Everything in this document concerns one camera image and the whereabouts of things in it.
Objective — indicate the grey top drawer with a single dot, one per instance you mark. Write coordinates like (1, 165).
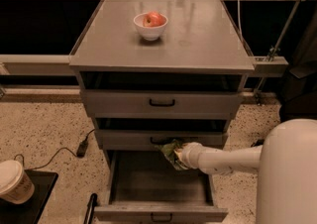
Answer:
(160, 104)

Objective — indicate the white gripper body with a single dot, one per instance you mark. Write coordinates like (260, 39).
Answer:
(189, 155)

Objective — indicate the black side table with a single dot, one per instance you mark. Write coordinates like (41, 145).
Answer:
(30, 212)

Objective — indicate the grey bottom drawer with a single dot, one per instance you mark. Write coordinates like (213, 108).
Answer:
(145, 188)

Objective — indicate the white paper coffee cup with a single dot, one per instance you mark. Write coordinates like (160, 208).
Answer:
(15, 185)

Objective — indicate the black office chair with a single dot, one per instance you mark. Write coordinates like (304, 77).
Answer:
(297, 90)

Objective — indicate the white ceramic bowl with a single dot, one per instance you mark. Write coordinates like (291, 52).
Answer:
(149, 33)

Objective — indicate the black handle bar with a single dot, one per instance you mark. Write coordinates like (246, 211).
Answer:
(90, 209)

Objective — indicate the grey drawer cabinet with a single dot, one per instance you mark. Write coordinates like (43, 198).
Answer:
(123, 80)

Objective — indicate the grey middle drawer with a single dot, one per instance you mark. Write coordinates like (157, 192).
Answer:
(133, 140)

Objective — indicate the red apple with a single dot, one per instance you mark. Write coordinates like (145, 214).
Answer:
(153, 19)

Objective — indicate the grey drawer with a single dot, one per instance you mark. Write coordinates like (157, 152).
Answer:
(133, 140)
(160, 104)
(145, 188)

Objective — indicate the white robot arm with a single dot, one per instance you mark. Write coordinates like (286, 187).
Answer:
(286, 164)

